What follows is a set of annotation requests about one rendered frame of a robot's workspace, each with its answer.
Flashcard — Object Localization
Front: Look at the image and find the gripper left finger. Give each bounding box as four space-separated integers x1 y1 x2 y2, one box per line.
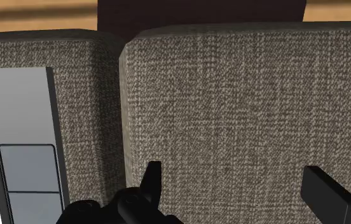
56 160 184 224

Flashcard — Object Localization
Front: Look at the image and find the grey woven fabric sofa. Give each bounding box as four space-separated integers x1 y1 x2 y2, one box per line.
0 20 351 224

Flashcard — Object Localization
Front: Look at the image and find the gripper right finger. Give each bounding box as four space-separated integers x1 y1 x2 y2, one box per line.
300 165 351 224

